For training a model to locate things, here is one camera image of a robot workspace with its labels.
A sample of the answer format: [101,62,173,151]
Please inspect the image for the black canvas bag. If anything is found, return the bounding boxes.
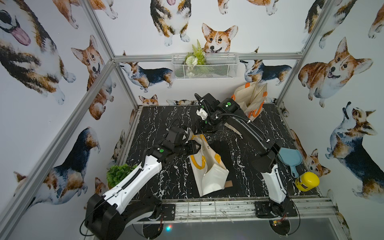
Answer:
[210,140,239,191]

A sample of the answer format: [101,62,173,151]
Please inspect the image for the cream bag yellow handles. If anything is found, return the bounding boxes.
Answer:
[189,135,229,197]

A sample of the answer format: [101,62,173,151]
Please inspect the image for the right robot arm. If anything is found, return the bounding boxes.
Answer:
[195,94,290,218]

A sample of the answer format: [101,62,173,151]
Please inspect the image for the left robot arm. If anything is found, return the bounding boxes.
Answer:
[81,126,201,240]

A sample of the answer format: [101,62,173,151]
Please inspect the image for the green fern with white flower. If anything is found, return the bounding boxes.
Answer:
[183,41,207,78]

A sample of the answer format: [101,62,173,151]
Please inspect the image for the green leafy plant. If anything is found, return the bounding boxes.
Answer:
[107,164,137,189]

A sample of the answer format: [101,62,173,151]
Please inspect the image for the light blue dustpan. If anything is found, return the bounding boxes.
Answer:
[279,148,303,179]

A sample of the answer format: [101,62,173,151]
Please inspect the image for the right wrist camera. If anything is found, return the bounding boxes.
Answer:
[196,108,209,121]

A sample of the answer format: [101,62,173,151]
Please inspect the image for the cream bag orange handles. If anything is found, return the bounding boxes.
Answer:
[231,82,268,121]

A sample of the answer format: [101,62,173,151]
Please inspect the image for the white wire wall basket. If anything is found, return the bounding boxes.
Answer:
[172,53,240,79]

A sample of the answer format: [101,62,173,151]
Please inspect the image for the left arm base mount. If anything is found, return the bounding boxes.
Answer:
[138,204,176,223]

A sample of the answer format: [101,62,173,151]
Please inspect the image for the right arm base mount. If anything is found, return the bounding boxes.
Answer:
[255,198,298,219]

